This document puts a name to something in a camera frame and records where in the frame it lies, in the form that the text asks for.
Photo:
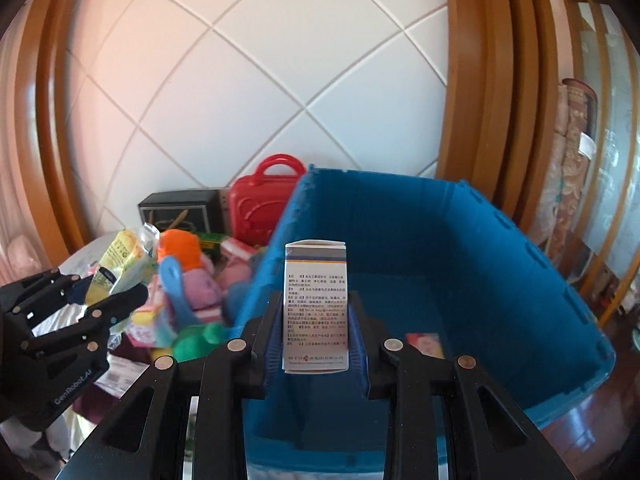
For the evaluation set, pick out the pink card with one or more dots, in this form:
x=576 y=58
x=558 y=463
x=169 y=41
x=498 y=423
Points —
x=425 y=346

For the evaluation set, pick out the maroon cloth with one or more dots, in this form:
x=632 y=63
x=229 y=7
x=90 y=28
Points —
x=97 y=407

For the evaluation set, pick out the wooden door frame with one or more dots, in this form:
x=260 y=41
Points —
x=50 y=110
x=480 y=85

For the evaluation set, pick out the white medicine box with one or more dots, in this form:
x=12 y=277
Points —
x=315 y=310

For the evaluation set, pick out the orange and pink plush toy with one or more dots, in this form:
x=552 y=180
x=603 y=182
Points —
x=180 y=247

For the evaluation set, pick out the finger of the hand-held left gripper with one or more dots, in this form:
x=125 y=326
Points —
x=45 y=290
x=100 y=317

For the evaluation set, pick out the white and pink box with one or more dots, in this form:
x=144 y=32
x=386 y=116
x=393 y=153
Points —
x=240 y=249

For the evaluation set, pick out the green box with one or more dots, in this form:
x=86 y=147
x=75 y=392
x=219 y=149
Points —
x=212 y=242

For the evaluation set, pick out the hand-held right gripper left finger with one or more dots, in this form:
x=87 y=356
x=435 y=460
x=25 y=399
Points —
x=272 y=352

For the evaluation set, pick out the green plush toy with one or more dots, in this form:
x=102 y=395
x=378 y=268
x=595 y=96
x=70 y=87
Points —
x=197 y=342

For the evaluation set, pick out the red toy suitcase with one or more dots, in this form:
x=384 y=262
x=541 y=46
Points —
x=255 y=210

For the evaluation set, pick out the black box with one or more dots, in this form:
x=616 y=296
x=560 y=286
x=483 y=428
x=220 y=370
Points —
x=170 y=210

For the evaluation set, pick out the blue plastic paddle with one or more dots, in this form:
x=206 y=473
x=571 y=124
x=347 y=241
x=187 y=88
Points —
x=175 y=280

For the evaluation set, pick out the blue plastic storage bin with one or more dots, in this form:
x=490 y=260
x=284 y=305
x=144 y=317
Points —
x=450 y=260

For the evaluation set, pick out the yellow green snack packet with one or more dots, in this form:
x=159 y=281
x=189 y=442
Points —
x=120 y=255

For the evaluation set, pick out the glass door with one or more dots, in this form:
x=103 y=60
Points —
x=605 y=135

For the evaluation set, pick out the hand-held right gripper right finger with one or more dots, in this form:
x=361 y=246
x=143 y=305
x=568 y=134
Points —
x=358 y=352

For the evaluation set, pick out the pink and white packet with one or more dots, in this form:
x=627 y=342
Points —
x=147 y=332

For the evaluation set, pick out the rolled floral fabric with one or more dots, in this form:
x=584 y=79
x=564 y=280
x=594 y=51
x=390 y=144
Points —
x=570 y=160

